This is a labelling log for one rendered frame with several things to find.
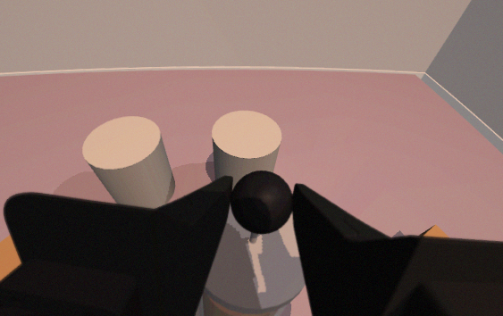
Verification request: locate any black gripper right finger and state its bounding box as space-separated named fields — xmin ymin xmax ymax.
xmin=293 ymin=183 xmax=503 ymax=316

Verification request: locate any glass french press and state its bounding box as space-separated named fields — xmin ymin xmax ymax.
xmin=195 ymin=170 xmax=306 ymax=316

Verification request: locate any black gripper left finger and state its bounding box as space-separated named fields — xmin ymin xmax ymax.
xmin=4 ymin=176 xmax=233 ymax=316

